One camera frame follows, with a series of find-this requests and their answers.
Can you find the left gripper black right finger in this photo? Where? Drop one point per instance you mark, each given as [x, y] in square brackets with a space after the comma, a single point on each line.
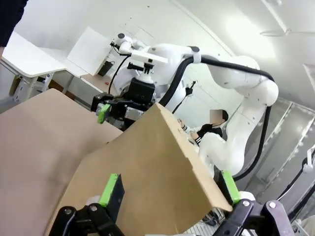
[232, 191]

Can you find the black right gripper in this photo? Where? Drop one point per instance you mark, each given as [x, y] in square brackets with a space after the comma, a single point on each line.
[141, 91]

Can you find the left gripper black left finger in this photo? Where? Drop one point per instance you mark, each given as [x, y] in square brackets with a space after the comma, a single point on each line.
[115, 196]

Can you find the brown cardboard box with lid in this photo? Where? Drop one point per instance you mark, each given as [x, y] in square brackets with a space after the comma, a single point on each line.
[147, 172]

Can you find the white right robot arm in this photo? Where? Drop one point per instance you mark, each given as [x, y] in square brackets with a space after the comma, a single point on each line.
[246, 73]

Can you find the black basket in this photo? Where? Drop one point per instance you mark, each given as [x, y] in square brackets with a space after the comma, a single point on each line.
[104, 68]

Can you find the seated person in black-white top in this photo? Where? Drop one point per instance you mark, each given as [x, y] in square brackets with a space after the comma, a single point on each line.
[209, 130]

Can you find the white board panel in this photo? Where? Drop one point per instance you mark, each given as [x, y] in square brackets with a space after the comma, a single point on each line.
[88, 51]

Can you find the white table with grey legs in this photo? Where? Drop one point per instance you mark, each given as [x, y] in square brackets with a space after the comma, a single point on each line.
[29, 59]

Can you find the person in dark buttoned shirt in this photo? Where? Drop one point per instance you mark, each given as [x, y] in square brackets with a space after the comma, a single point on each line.
[9, 19]

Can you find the white ceiling fan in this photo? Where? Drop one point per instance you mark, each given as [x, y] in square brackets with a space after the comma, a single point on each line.
[285, 31]

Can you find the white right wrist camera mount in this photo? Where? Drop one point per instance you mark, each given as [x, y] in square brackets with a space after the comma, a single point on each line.
[147, 56]

